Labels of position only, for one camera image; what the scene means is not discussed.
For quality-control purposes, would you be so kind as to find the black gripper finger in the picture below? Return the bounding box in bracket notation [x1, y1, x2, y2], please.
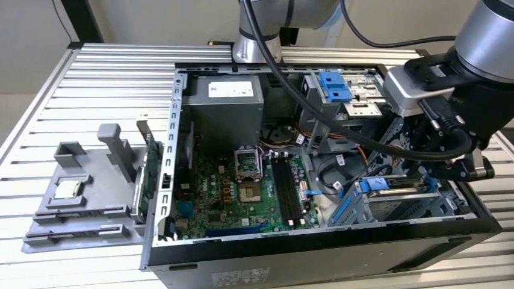
[407, 159, 422, 181]
[424, 149, 497, 184]

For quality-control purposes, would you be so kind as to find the hard disk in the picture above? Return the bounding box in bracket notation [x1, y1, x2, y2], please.
[359, 176, 438, 199]

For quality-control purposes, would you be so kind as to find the grey disk bay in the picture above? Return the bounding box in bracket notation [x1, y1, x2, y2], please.
[328, 174, 479, 226]

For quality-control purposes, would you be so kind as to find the grey drive cage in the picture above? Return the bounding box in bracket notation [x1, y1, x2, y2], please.
[295, 70, 388, 154]

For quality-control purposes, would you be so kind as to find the black RAM slot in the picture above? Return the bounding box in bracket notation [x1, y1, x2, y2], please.
[282, 152, 300, 226]
[271, 152, 290, 226]
[276, 152, 294, 226]
[286, 152, 306, 226]

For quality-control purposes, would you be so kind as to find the blue plastic drive latch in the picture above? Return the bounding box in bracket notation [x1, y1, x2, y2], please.
[319, 71, 347, 90]
[327, 87, 354, 103]

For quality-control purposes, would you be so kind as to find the metal locking lever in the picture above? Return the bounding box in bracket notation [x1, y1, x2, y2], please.
[259, 146, 270, 181]

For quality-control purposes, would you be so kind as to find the CPU socket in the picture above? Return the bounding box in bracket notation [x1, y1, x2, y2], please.
[239, 181, 264, 205]

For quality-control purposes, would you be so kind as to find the metal socket cover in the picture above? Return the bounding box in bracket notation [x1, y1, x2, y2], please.
[235, 146, 263, 180]

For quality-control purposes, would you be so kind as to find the black PC case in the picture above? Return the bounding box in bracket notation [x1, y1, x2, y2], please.
[139, 61, 503, 289]

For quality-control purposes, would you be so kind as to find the blue expansion slot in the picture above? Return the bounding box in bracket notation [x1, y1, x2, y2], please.
[204, 222, 271, 238]

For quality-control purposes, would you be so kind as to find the grey power supply unit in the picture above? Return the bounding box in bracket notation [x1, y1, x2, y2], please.
[184, 75, 266, 151]

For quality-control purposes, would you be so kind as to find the green motherboard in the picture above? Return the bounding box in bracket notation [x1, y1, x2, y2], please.
[172, 149, 322, 240]

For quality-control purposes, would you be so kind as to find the black case fan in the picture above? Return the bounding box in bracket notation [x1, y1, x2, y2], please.
[179, 120, 198, 184]

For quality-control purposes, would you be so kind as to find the green graphics card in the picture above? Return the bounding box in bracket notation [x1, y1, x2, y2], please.
[135, 113, 165, 225]

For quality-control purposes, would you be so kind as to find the grey parts rack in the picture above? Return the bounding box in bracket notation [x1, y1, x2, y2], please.
[20, 122, 149, 254]

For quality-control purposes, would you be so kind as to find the silver CPU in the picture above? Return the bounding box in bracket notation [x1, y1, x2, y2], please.
[53, 180, 83, 200]

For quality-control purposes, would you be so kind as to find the thin orange wire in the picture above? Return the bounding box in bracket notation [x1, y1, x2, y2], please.
[355, 145, 370, 166]

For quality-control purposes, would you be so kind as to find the black looped cable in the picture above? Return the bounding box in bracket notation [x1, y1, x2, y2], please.
[315, 154, 362, 198]

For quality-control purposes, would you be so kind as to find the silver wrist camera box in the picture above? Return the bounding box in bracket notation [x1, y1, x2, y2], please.
[383, 64, 457, 117]

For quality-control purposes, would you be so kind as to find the black camera bracket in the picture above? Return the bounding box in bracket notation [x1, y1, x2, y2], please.
[403, 52, 469, 91]

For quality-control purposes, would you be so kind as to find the black wire light blue plug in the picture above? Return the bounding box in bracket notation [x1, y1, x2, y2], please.
[302, 188, 342, 199]

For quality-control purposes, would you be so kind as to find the thick black camera cable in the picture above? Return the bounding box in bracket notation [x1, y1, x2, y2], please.
[239, 0, 474, 165]

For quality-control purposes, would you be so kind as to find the black looping arm cable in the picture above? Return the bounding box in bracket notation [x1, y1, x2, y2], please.
[339, 0, 457, 48]

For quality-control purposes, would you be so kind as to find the yellow white wire bundle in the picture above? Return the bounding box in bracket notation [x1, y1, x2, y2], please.
[259, 137, 302, 150]

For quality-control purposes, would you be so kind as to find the black metal post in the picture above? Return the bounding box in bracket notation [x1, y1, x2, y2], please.
[60, 0, 105, 51]

